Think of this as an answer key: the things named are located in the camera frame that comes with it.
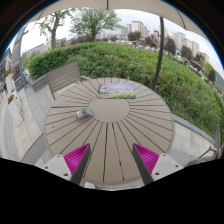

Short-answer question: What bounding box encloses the dark umbrella pole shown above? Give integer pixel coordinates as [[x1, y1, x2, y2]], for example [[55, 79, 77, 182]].
[[152, 16, 164, 91]]

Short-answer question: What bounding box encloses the grey slatted outdoor chair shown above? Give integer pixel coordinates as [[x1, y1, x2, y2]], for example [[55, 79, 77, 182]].
[[45, 62, 87, 96]]

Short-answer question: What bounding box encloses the green hedge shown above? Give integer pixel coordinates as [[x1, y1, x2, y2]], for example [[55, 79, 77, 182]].
[[28, 42, 224, 135]]

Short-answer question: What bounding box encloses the dark chair at right edge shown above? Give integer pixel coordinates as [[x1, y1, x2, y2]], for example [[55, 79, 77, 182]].
[[185, 125, 224, 167]]

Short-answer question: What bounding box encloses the round slatted outdoor table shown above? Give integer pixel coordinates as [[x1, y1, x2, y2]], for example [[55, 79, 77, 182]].
[[46, 78, 173, 184]]

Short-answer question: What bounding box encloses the beige umbrella canopy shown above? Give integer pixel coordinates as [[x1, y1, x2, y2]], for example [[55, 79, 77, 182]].
[[30, 0, 207, 39]]

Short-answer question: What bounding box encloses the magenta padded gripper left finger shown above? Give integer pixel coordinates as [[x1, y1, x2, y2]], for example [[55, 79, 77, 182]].
[[43, 144, 91, 185]]

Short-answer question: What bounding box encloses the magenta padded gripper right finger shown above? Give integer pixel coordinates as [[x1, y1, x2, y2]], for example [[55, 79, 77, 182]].
[[132, 143, 183, 185]]

